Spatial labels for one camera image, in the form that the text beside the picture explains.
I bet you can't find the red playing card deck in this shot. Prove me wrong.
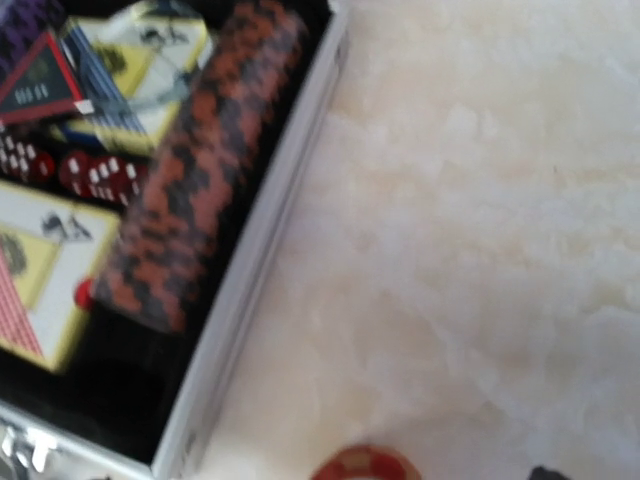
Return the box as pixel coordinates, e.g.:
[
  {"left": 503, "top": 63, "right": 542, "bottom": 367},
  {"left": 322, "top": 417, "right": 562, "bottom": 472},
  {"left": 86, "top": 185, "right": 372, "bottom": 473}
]
[{"left": 1, "top": 182, "right": 120, "bottom": 372}]

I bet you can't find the orange chip stack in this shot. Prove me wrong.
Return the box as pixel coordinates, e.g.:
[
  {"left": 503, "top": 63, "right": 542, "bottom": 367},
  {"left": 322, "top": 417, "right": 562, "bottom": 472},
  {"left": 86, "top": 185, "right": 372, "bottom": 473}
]
[{"left": 311, "top": 444, "right": 422, "bottom": 480}]

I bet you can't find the aluminium poker case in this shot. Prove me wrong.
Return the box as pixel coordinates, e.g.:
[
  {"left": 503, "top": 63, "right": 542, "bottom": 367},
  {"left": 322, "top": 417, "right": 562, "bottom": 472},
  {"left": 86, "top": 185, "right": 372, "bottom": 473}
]
[{"left": 1, "top": 1, "right": 348, "bottom": 479}]

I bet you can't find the brown black chip row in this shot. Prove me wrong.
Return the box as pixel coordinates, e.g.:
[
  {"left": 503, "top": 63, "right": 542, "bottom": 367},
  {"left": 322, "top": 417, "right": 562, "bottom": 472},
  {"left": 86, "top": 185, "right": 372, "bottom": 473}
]
[{"left": 93, "top": 1, "right": 310, "bottom": 332}]

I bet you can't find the black red triangle button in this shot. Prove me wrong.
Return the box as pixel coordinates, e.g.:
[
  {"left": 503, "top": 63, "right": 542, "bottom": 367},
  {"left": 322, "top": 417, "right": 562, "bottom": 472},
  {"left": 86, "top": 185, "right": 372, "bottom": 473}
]
[{"left": 1, "top": 29, "right": 95, "bottom": 126}]

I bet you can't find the purple chip row in case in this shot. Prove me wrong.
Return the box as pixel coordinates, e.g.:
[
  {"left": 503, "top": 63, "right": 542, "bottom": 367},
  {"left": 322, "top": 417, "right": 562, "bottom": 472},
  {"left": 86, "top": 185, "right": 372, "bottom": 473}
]
[{"left": 1, "top": 0, "right": 67, "bottom": 82}]

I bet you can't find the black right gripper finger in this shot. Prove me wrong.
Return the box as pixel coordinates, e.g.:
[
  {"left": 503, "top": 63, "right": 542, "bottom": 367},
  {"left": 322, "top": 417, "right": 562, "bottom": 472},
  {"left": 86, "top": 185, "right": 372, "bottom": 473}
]
[{"left": 528, "top": 465, "right": 570, "bottom": 480}]

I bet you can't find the blue playing card deck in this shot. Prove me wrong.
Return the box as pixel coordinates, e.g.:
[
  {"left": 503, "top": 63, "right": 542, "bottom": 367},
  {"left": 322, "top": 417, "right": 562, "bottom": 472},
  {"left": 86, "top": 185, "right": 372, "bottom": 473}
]
[{"left": 50, "top": 16, "right": 191, "bottom": 155}]

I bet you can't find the clear round dealer button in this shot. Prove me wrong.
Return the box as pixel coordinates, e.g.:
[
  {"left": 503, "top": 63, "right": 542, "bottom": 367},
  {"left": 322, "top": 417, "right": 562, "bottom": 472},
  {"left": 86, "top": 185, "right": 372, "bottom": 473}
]
[{"left": 90, "top": 1, "right": 216, "bottom": 115}]

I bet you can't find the red dice row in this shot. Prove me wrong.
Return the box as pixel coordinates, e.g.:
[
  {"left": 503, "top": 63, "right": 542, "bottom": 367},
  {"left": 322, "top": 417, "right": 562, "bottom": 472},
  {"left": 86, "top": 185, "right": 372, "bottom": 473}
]
[{"left": 1, "top": 127, "right": 149, "bottom": 206}]

